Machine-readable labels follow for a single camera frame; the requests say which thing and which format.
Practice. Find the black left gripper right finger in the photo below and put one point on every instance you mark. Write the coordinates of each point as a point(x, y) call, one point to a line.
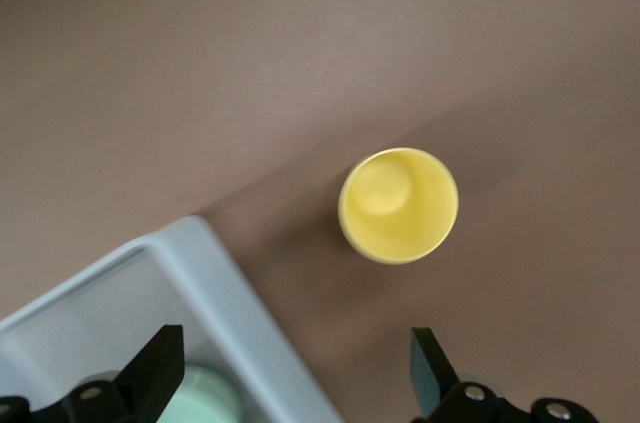
point(450, 405)

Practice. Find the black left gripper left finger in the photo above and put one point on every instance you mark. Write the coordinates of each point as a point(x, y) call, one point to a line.
point(100, 400)

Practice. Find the pale green bowl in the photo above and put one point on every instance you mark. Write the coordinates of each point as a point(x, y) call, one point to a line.
point(210, 398)

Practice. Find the yellow plastic cup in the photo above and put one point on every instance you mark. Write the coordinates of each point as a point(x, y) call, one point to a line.
point(400, 208)

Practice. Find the translucent white plastic bin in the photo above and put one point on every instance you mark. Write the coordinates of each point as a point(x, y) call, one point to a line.
point(240, 303)

